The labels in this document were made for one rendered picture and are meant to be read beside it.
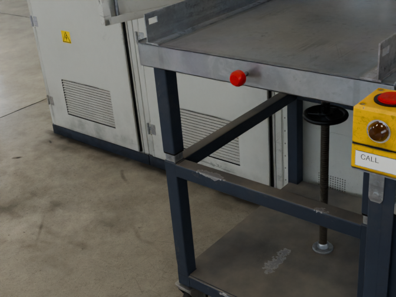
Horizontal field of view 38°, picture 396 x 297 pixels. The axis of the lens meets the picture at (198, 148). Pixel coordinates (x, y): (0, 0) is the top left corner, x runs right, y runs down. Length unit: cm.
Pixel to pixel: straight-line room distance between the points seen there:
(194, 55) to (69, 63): 156
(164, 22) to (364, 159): 70
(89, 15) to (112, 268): 110
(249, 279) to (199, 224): 59
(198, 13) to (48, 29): 143
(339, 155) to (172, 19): 85
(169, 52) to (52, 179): 145
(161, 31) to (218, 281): 70
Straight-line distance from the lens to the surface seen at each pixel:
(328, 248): 175
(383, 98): 83
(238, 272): 167
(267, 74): 117
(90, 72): 267
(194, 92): 225
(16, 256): 221
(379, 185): 88
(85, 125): 285
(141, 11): 164
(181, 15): 144
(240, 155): 222
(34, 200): 253
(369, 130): 81
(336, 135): 197
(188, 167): 146
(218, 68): 124
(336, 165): 202
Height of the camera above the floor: 121
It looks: 26 degrees down
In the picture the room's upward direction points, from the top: 5 degrees counter-clockwise
